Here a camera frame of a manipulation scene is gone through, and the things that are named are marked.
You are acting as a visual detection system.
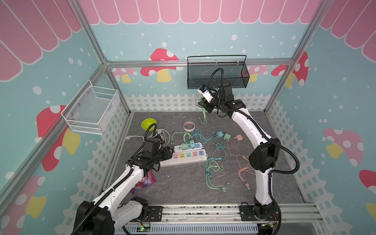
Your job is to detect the large white power strip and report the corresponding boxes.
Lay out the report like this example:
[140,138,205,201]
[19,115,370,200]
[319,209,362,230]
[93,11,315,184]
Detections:
[160,149,208,167]

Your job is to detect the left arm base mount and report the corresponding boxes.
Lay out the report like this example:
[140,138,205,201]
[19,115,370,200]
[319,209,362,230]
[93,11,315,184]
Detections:
[131,206,163,223]

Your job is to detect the small white power strip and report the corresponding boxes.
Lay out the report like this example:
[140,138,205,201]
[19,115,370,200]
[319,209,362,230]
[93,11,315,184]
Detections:
[174,143,203,152]

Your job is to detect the black mesh wall basket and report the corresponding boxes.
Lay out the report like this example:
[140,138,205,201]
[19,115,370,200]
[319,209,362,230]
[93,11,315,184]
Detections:
[187,55,250,90]

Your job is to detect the green charger plug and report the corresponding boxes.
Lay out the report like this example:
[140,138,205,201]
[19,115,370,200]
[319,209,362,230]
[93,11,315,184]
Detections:
[181,143,189,151]
[197,99,206,108]

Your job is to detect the purple candy bag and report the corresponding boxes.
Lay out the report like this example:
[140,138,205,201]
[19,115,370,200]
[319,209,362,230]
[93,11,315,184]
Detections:
[130,171,156,194]

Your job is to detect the white mesh wall basket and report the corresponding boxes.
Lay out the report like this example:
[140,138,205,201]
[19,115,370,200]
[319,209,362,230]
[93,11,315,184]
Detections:
[61,80,120,135]

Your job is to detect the green charging cables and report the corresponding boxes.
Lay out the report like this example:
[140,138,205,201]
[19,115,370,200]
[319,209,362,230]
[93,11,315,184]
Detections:
[171,99,233,192]

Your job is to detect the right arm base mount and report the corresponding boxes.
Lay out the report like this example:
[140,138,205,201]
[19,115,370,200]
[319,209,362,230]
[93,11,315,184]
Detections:
[239,203,281,222]

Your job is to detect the pink charger plug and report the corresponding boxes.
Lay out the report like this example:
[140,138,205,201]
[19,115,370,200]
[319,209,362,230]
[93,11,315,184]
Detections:
[236,134,243,142]

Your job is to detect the green plastic bowl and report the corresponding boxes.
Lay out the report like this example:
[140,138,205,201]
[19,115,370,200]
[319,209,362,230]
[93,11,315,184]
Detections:
[141,118,157,130]

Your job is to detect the roll of tape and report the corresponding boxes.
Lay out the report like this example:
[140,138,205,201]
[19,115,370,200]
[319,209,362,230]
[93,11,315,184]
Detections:
[183,121,196,132]

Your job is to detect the teal charger plug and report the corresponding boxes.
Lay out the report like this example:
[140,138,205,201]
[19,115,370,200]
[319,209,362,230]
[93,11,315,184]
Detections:
[216,131,225,138]
[189,140,195,149]

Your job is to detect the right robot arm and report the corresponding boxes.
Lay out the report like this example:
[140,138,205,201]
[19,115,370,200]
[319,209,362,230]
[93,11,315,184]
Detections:
[198,83,300,220]

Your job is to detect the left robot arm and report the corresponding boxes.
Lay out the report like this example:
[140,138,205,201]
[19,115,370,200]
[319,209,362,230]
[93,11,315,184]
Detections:
[72,134,173,235]

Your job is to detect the pink charging cable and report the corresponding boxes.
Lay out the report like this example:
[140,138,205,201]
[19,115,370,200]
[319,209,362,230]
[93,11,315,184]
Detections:
[226,137,256,190]

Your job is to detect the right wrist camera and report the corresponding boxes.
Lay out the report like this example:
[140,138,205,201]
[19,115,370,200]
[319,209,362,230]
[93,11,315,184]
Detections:
[198,84,213,103]

